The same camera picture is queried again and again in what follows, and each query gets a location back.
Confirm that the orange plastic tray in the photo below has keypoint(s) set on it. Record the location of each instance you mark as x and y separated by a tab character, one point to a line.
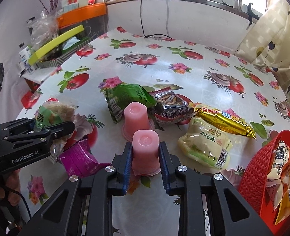
81	14

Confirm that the purple snack packet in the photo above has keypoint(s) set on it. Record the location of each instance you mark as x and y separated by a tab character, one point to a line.
77	160

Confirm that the beige patterned curtain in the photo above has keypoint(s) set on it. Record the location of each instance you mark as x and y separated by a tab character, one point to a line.
267	44

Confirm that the pale yellow-green food pouch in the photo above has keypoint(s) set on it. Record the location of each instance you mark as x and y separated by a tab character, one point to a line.
206	144

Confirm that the pink jelly cup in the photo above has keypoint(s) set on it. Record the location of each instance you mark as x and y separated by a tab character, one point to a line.
145	146
135	118

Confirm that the floral fruit tablecloth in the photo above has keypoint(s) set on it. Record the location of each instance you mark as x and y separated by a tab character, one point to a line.
195	72

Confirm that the person's left hand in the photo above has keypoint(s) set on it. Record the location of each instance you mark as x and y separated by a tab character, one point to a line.
13	182

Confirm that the gold wrapped snack bar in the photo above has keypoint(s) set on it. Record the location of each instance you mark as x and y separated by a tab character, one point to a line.
223	120

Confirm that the black striped storage box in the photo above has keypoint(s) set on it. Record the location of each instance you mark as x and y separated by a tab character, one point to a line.
93	28

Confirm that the white orange chip bag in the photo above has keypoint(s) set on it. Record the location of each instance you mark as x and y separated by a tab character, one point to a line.
280	160

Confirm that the yellow-green flat box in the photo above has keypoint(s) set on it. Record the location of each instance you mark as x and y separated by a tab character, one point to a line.
38	54

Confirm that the white small bottle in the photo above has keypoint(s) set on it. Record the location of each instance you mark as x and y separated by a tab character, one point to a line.
24	55

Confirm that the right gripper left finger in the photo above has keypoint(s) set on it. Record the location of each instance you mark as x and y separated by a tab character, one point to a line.
86	199

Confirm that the clear green-label snack bag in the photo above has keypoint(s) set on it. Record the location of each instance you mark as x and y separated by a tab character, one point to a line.
55	110

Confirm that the red plastic basket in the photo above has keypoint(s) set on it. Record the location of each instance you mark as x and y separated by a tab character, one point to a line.
252	185

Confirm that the crumpled clear plastic bag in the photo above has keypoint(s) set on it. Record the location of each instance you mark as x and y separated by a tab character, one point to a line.
43	29

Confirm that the dark plum candy packet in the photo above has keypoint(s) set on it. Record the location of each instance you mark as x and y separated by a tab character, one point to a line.
170	108

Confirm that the green snack packet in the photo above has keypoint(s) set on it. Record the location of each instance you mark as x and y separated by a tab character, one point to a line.
119	97

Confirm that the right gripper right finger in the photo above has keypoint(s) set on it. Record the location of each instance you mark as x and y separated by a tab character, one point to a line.
207	203

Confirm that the black window handle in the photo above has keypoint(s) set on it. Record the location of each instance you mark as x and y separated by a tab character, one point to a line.
251	14

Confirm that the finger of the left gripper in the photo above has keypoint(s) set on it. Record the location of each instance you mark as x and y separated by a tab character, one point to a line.
37	140
18	126

